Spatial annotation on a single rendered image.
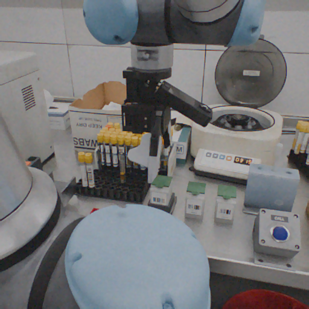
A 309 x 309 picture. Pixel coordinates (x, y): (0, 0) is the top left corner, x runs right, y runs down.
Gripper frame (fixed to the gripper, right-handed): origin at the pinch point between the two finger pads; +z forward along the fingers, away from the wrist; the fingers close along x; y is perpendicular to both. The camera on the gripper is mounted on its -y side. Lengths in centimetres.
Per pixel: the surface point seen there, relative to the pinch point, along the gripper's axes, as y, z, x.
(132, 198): 7.3, 10.9, -1.4
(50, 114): 48, 6, -36
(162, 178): 0.1, 3.9, -0.7
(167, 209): -1.9, 9.0, 2.9
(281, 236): -23.6, 5.6, 9.8
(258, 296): -29, 57, -19
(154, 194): 1.1, 6.0, 2.4
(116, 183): 12.3, 9.5, -4.7
